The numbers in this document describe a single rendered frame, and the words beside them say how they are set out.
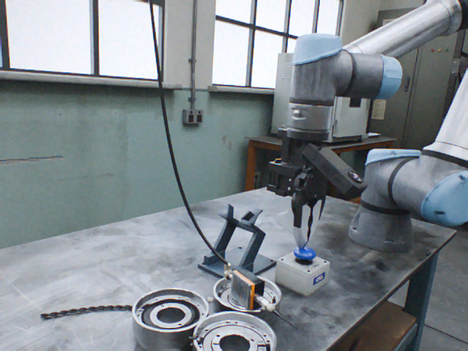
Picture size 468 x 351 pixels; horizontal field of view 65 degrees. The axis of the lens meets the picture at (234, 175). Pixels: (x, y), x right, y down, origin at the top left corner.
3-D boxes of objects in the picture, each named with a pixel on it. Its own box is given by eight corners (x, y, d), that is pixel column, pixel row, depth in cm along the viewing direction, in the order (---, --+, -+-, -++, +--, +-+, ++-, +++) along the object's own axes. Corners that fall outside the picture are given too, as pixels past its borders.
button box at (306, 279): (307, 298, 64) (310, 271, 63) (274, 281, 68) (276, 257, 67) (330, 282, 70) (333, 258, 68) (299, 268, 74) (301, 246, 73)
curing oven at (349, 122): (338, 148, 259) (351, 51, 244) (269, 136, 299) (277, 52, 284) (375, 143, 303) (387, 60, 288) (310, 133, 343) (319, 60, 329)
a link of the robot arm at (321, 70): (357, 36, 58) (309, 30, 55) (347, 107, 60) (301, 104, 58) (329, 41, 65) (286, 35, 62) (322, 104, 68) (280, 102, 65)
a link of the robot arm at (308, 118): (342, 106, 63) (316, 106, 57) (338, 134, 64) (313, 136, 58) (304, 103, 68) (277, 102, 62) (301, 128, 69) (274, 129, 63)
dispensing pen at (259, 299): (303, 339, 48) (231, 281, 62) (306, 310, 47) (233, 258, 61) (290, 345, 47) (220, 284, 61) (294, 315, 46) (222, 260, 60)
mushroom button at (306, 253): (305, 282, 65) (308, 255, 64) (286, 273, 68) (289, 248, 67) (317, 274, 68) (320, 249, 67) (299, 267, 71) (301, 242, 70)
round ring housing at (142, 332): (115, 343, 50) (115, 316, 49) (159, 303, 59) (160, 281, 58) (184, 370, 46) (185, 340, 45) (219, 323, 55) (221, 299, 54)
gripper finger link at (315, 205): (290, 235, 73) (294, 190, 71) (316, 245, 69) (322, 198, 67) (280, 239, 71) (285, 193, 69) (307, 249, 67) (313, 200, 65)
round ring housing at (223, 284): (278, 299, 63) (280, 278, 62) (280, 340, 52) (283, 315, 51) (216, 293, 63) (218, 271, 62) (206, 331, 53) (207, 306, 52)
